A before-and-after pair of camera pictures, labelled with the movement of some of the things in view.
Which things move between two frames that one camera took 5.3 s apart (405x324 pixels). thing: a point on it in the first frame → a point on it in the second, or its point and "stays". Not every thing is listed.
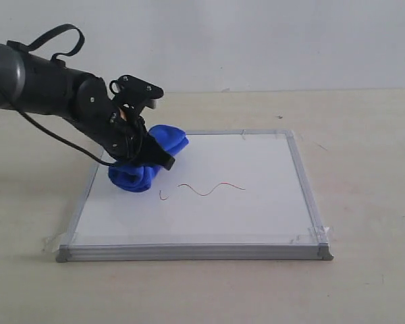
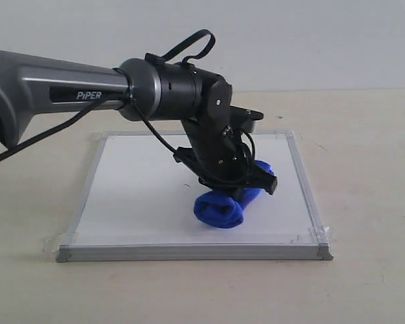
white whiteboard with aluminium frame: [232, 196] stays
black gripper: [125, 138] → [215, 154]
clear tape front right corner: [316, 233] stays
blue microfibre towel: [134, 177] → [223, 208]
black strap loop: [42, 39] → [202, 32]
